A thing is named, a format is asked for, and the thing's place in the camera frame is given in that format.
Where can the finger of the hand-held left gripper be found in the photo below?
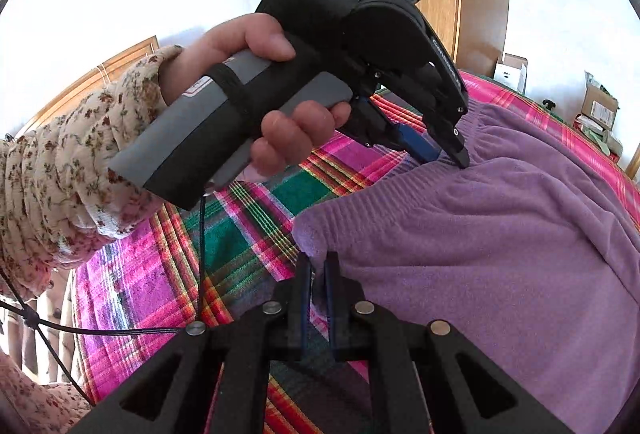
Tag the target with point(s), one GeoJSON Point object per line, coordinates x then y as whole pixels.
{"type": "Point", "coordinates": [454, 139]}
{"type": "Point", "coordinates": [417, 146]}

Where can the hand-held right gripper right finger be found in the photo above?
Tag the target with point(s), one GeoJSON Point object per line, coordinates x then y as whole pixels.
{"type": "Point", "coordinates": [330, 309]}

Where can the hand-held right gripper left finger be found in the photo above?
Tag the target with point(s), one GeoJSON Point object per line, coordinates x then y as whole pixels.
{"type": "Point", "coordinates": [305, 309]}

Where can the purple fleece pants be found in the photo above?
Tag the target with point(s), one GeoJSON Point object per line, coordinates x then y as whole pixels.
{"type": "Point", "coordinates": [475, 239]}

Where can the person's left hand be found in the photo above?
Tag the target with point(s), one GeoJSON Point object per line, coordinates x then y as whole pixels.
{"type": "Point", "coordinates": [240, 34]}

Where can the white cardboard box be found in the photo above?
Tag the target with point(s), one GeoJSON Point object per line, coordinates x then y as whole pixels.
{"type": "Point", "coordinates": [510, 74]}

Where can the small black tool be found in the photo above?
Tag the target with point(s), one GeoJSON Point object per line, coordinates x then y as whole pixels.
{"type": "Point", "coordinates": [550, 104]}

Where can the brown cardboard box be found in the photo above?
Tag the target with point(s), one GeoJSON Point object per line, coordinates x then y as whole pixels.
{"type": "Point", "coordinates": [597, 104]}

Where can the pink plaid blanket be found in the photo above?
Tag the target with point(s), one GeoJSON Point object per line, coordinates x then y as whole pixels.
{"type": "Point", "coordinates": [150, 284]}

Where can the wooden headboard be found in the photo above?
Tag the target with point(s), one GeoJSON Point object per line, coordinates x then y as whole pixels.
{"type": "Point", "coordinates": [100, 79]}

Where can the white printed quilt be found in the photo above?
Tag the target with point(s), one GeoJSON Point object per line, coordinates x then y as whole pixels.
{"type": "Point", "coordinates": [60, 349]}

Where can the person's floral clothing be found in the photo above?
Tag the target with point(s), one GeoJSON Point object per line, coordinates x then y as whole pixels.
{"type": "Point", "coordinates": [30, 404]}

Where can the wooden door frame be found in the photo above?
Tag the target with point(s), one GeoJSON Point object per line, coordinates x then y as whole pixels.
{"type": "Point", "coordinates": [634, 164]}

